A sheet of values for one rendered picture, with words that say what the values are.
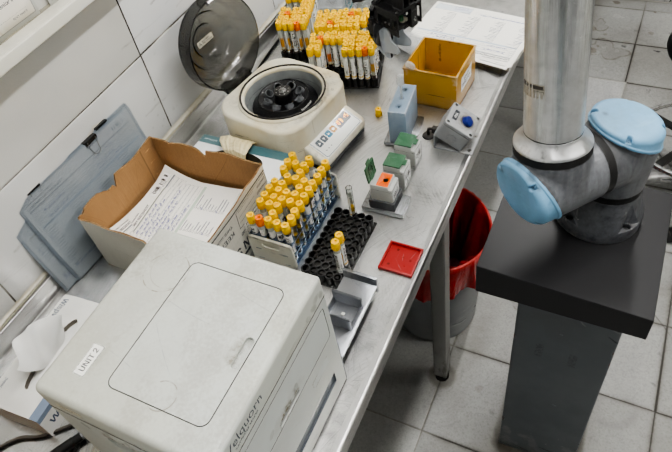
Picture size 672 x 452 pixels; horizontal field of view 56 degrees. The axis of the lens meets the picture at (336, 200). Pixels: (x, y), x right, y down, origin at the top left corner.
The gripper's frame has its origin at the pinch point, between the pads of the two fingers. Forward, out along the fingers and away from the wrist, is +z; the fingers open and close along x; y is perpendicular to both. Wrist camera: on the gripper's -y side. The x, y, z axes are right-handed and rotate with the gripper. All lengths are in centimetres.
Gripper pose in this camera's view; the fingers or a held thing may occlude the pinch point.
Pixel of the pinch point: (388, 51)
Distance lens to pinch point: 142.8
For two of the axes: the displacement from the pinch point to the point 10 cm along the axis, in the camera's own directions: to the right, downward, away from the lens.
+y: 6.7, 5.0, -5.5
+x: 7.3, -5.8, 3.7
